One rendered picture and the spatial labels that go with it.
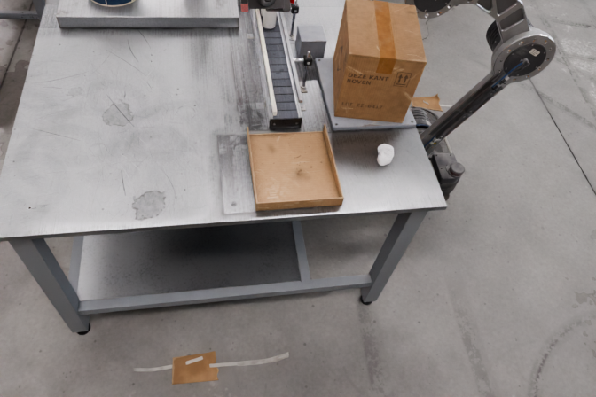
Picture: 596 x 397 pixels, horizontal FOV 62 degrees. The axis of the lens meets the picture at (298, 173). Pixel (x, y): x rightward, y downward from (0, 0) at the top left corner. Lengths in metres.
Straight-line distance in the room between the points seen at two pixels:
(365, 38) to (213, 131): 0.57
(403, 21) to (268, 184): 0.69
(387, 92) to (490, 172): 1.43
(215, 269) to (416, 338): 0.91
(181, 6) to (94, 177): 0.83
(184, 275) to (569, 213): 2.04
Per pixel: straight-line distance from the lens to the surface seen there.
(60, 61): 1.96
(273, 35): 1.95
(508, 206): 2.86
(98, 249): 2.15
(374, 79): 1.60
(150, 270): 2.06
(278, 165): 1.55
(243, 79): 1.82
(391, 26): 1.68
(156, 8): 2.07
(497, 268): 2.61
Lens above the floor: 2.04
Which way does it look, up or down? 52 degrees down
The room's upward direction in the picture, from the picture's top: 10 degrees clockwise
